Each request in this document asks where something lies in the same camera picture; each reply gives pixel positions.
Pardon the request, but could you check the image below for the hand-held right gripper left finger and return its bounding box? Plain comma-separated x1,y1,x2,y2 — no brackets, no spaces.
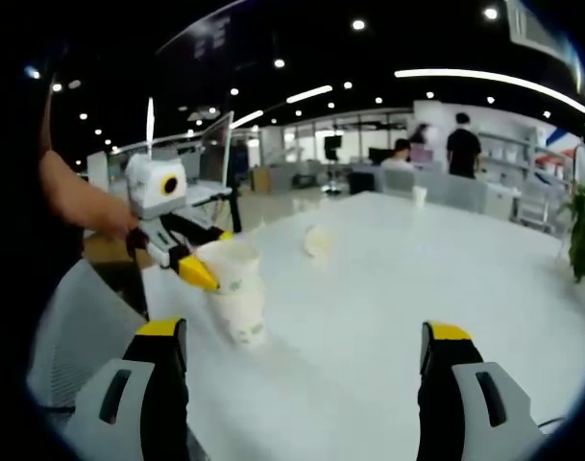
61,316,191,461

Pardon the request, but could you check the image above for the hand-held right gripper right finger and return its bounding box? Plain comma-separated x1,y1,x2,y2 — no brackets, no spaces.
415,320,548,461

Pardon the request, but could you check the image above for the person's left hand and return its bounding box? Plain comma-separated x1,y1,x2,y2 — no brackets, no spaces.
101,206,142,244

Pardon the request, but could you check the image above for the small white side table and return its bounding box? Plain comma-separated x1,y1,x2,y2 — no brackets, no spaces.
183,182,234,208

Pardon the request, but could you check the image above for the tall black pole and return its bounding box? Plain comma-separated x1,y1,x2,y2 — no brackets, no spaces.
226,141,244,235

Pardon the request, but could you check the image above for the brown cardboard box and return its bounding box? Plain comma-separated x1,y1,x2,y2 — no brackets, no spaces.
251,166,272,193

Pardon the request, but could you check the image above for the tall roll-up banner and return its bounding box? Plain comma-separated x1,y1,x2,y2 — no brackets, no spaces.
198,110,235,186

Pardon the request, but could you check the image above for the short ceiling light strip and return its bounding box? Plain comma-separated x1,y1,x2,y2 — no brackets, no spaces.
285,85,334,105
229,109,265,130

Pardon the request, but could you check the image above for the black monitor on stand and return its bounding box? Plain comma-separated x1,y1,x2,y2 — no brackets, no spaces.
323,134,344,162

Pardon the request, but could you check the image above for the white office chair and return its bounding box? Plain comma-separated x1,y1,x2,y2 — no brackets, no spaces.
382,167,416,193

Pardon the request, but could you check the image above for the white shelving unit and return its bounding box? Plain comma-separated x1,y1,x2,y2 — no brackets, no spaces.
478,129,585,231

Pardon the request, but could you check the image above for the group of round ceiling spotlights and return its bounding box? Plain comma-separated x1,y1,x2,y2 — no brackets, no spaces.
51,7,552,145

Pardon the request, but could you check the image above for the ceiling air conditioner vent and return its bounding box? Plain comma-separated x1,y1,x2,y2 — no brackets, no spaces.
505,0,579,61

